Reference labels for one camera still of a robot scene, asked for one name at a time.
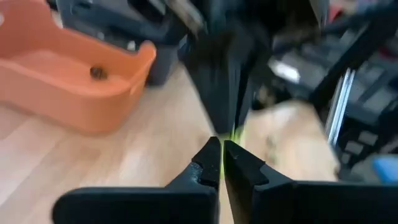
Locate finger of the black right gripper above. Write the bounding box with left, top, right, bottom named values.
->
left=234, top=40, right=271, bottom=128
left=183, top=27, right=249, bottom=134

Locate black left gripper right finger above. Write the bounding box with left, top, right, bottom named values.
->
left=223, top=139, right=398, bottom=224

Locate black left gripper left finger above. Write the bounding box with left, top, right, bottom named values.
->
left=52, top=136, right=222, bottom=224

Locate green plastic spider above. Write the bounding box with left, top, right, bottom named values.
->
left=218, top=124, right=245, bottom=180

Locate dark translucent plastic skull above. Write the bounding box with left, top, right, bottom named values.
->
left=90, top=66, right=109, bottom=80

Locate orange plastic bin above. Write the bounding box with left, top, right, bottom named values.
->
left=0, top=0, right=157, bottom=135

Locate silver aluminium rail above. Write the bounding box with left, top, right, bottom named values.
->
left=325, top=68, right=357, bottom=147

